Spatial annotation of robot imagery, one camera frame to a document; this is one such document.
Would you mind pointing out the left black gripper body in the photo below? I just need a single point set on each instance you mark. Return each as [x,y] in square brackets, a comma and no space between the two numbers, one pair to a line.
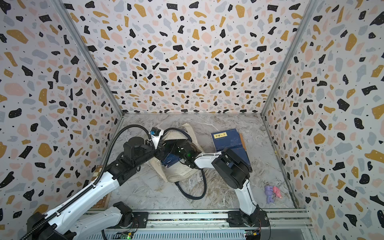
[158,153]

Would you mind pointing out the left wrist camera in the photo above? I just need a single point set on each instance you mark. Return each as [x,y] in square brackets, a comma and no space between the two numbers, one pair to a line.
[156,135]

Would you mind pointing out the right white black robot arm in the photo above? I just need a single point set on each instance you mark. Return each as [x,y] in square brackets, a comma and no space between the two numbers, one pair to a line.
[231,168]

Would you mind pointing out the left green circuit board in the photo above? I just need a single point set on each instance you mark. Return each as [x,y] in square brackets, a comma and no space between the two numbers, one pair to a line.
[126,236]

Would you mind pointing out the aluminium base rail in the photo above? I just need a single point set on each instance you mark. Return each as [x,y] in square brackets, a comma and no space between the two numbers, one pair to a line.
[274,224]

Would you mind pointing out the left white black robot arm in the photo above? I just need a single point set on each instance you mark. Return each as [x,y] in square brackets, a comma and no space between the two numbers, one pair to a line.
[64,222]

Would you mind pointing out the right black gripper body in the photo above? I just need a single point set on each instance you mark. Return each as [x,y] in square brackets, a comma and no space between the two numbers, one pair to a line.
[176,151]

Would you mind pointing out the cream canvas tote bag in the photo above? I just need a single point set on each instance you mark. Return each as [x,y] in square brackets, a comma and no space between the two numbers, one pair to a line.
[179,172]

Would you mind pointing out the right circuit board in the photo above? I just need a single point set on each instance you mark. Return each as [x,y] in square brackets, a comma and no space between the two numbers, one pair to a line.
[253,235]

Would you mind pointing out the small pink toy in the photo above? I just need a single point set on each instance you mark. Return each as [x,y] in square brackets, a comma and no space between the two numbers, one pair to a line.
[277,192]

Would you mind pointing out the small purple toy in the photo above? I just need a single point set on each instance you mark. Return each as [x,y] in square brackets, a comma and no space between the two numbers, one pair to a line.
[269,192]

